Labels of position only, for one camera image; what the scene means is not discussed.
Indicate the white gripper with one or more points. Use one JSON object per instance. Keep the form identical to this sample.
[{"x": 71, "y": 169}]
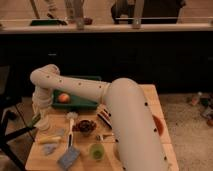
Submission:
[{"x": 41, "y": 100}]

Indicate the green pepper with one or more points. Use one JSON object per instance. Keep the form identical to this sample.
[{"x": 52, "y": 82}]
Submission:
[{"x": 34, "y": 120}]

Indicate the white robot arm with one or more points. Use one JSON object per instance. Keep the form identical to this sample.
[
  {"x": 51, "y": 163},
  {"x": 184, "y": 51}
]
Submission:
[{"x": 138, "y": 141}]

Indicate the white paper cup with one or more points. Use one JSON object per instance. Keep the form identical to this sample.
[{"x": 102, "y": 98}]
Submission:
[{"x": 43, "y": 124}]

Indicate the green plastic cup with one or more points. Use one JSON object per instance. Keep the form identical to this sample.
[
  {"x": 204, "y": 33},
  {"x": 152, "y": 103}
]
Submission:
[{"x": 96, "y": 151}]

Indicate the red apple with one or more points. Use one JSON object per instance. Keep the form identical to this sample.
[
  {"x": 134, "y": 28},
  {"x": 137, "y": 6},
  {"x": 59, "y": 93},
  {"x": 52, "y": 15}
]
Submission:
[{"x": 64, "y": 98}]

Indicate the black chair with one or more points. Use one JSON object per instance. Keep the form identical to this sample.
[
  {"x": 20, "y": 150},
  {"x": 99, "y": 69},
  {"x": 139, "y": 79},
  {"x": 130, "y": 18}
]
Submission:
[{"x": 10, "y": 95}]

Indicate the green plastic tray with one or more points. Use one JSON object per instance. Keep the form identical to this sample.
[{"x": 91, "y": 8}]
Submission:
[{"x": 76, "y": 102}]

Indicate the grey crumpled cloth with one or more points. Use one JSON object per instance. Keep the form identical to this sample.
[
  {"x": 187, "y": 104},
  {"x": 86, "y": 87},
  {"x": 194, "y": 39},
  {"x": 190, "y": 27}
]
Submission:
[{"x": 49, "y": 148}]

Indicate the bowl of dark grapes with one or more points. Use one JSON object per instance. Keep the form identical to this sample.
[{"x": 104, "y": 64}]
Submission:
[{"x": 85, "y": 127}]

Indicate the black white striped block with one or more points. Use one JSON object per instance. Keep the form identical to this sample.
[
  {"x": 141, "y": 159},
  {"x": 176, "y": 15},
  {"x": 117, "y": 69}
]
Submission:
[{"x": 104, "y": 115}]

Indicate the blue sponge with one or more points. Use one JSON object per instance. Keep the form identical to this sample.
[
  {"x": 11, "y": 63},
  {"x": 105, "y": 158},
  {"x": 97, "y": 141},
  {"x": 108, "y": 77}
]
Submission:
[{"x": 68, "y": 158}]

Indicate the green object on counter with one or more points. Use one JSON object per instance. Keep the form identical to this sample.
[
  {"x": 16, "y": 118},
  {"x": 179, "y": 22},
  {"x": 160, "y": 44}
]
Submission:
[{"x": 48, "y": 22}]

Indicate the silver fork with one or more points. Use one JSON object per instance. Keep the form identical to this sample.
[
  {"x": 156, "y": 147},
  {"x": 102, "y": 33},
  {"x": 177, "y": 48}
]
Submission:
[{"x": 101, "y": 137}]

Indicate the orange bowl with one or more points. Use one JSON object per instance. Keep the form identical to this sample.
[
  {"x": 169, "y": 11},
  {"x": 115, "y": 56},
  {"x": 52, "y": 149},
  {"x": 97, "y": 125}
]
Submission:
[{"x": 158, "y": 124}]

